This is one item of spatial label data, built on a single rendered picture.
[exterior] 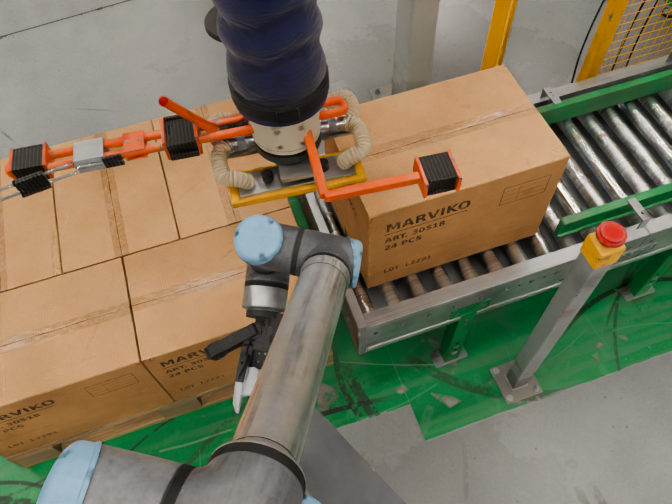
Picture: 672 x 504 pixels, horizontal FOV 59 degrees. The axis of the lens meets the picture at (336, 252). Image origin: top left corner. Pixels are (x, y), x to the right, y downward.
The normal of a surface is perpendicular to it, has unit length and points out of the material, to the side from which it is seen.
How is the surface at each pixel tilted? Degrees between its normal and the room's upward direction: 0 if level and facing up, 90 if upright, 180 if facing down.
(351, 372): 0
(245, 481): 27
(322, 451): 0
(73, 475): 18
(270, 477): 33
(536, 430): 0
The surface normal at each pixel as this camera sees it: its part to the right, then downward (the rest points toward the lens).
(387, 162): -0.04, -0.52
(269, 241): -0.11, -0.23
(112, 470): 0.15, -0.85
